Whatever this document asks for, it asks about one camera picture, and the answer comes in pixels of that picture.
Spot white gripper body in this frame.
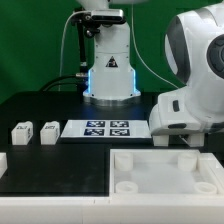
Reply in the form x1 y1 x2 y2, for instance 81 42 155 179
152 133 204 147

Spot white square tabletop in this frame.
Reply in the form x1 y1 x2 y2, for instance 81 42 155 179
110 149 224 196

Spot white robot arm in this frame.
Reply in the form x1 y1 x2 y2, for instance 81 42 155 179
77 0 224 146

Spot white front and right fence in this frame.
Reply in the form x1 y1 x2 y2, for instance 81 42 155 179
0 152 224 224

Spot white marker plate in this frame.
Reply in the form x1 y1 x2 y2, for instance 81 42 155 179
61 120 151 139

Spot white left obstacle block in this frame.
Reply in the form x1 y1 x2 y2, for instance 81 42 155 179
0 153 7 179

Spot black cables at base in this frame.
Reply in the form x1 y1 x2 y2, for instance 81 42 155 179
39 72 90 92

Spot black camera on pole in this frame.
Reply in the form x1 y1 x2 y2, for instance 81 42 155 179
71 9 126 69

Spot grey cable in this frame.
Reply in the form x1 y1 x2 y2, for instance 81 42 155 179
58 10 88 92

